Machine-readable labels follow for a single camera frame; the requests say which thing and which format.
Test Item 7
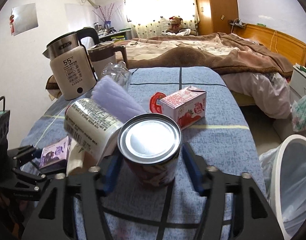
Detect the clear plastic water bottle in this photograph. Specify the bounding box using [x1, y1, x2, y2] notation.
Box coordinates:
[101, 61, 132, 91]

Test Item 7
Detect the heart pattern curtain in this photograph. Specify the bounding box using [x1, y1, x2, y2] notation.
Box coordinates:
[124, 0, 199, 38]

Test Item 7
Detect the red snack wrapper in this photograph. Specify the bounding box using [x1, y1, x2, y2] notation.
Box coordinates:
[149, 92, 166, 114]

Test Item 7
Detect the wooden headboard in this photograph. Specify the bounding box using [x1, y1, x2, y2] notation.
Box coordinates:
[233, 24, 306, 66]

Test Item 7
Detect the brown blanket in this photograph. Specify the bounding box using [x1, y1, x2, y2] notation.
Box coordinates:
[118, 33, 293, 77]

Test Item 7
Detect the purple ribbed plastic cup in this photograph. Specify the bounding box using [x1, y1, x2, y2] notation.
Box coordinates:
[91, 76, 146, 123]

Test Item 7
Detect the white steel electric kettle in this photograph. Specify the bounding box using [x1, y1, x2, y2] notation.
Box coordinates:
[43, 27, 99, 100]

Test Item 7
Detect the strawberry milk carton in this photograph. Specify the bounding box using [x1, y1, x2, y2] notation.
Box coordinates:
[160, 86, 207, 130]

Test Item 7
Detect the purple small milk carton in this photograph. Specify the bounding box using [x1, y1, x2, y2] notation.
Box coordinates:
[39, 136, 71, 169]

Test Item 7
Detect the white nightstand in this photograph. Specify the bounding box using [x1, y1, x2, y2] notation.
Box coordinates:
[288, 63, 306, 103]

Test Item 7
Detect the wooden wardrobe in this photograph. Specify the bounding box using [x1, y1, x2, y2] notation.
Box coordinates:
[196, 0, 239, 36]

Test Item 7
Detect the white brown lidded mug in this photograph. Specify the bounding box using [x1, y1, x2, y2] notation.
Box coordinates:
[87, 41, 128, 80]

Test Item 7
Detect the teddy bear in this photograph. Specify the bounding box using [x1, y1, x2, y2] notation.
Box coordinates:
[166, 16, 184, 34]

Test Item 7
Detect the white trash bin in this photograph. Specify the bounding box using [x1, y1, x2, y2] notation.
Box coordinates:
[269, 134, 306, 239]

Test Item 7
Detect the white yogurt cup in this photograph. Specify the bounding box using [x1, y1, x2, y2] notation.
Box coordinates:
[64, 98, 123, 164]

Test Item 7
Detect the red drink can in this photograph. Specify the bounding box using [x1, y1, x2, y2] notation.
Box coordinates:
[117, 113, 182, 187]

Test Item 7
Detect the green printed plastic bag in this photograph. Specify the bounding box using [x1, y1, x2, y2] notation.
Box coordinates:
[291, 95, 306, 132]

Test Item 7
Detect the pink bed sheet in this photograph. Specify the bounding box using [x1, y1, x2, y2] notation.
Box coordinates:
[221, 72, 291, 119]

